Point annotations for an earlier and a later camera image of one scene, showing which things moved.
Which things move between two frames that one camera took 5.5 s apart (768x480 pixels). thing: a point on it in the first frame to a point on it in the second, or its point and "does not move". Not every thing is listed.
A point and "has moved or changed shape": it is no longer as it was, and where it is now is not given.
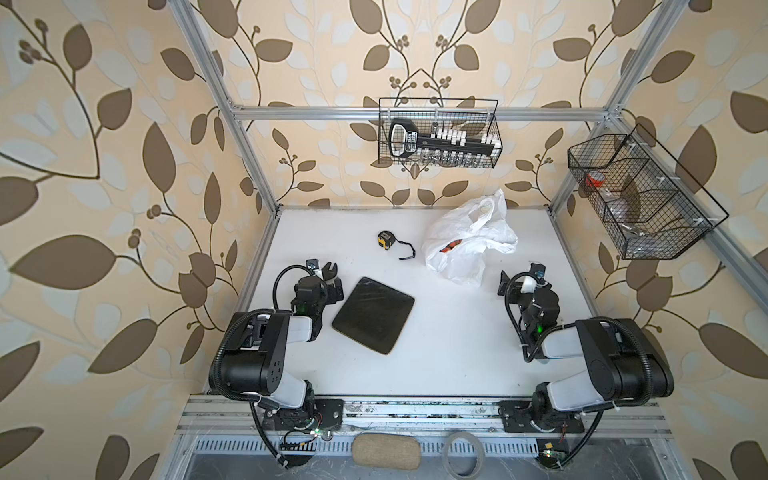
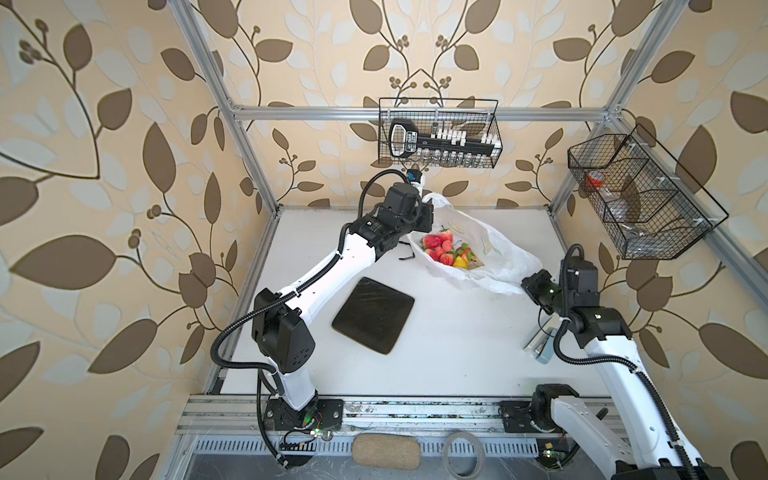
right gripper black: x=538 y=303 to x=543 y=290
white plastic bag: x=457 y=243 has moved or changed shape
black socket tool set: x=442 y=143 does not move
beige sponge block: x=386 y=451 does not move
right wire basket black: x=651 y=208 does not move
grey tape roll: x=480 y=452 does not move
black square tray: x=374 y=314 does not move
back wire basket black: x=439 y=132 does not move
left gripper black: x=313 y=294 to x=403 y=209
